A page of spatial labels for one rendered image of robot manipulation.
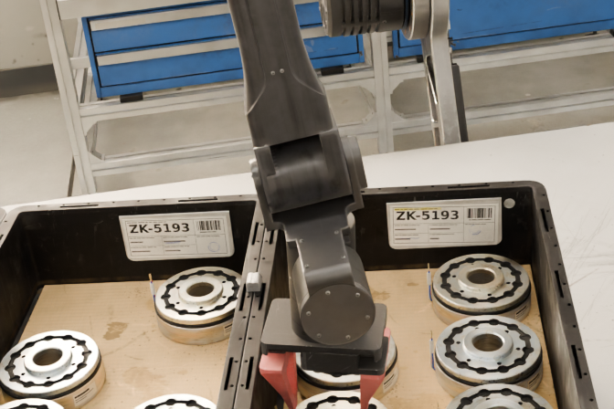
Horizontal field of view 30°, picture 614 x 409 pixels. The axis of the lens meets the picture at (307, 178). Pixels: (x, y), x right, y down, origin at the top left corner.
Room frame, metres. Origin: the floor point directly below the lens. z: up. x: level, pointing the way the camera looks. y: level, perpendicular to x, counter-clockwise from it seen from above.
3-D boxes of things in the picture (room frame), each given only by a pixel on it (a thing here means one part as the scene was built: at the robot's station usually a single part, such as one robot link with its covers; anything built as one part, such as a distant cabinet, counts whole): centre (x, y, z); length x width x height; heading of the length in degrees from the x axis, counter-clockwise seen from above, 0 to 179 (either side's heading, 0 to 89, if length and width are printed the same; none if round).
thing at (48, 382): (0.94, 0.28, 0.86); 0.10 x 0.10 x 0.01
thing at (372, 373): (0.80, -0.02, 0.92); 0.07 x 0.07 x 0.09; 78
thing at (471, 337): (0.88, -0.16, 0.86); 0.05 x 0.05 x 0.01
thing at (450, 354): (0.88, -0.16, 0.86); 0.10 x 0.10 x 0.01
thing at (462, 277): (1.00, -0.17, 0.86); 0.05 x 0.05 x 0.01
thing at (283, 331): (0.80, 0.00, 0.99); 0.10 x 0.07 x 0.07; 78
